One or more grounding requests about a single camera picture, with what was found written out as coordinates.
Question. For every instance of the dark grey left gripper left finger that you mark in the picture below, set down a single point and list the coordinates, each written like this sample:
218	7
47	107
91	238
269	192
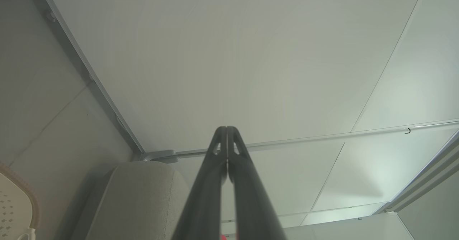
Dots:
206	197

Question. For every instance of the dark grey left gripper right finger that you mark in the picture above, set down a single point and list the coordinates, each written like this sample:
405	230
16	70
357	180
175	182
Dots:
252	204

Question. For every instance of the white flat box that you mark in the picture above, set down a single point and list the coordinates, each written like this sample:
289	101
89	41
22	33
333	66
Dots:
344	229

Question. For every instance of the white plastic laundry basket brown rim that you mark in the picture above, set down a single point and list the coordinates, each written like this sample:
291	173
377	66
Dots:
14	204

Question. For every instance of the grey metal corner bracket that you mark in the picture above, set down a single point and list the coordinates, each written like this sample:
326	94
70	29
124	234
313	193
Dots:
159	156

